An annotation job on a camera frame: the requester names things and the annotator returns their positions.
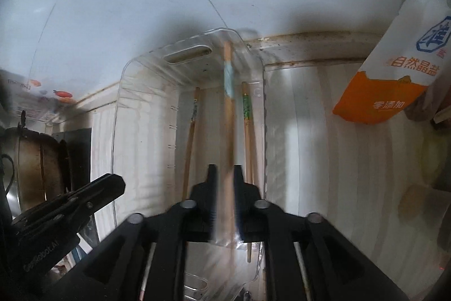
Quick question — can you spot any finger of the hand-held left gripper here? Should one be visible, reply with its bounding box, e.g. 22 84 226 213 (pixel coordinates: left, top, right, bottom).
10 173 127 239

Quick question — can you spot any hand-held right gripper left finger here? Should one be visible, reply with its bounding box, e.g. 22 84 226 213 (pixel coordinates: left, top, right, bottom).
46 164 218 301

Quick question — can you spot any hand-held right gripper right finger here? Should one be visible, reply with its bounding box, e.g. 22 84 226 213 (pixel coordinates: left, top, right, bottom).
233 165 410 301

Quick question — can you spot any bamboo chopstick with blue band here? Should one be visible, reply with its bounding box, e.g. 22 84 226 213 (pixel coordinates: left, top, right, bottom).
211 39 241 249

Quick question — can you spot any clear plastic container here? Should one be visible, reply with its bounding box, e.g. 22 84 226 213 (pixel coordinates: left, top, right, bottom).
112 27 267 301

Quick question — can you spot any bamboo chopstick with green print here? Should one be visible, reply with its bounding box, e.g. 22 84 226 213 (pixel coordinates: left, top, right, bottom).
181 87 202 201
240 82 255 264

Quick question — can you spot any stainless steel pot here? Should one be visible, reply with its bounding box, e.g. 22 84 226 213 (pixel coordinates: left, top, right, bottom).
0 111 72 217

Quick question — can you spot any white chopstick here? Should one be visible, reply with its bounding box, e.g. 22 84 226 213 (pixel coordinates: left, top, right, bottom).
139 243 156 293
295 241 313 301

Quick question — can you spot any white printed package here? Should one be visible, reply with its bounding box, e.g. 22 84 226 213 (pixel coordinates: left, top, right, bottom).
0 67 77 126

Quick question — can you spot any orange and white salt bag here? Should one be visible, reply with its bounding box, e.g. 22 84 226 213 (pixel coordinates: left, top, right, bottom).
333 0 451 126

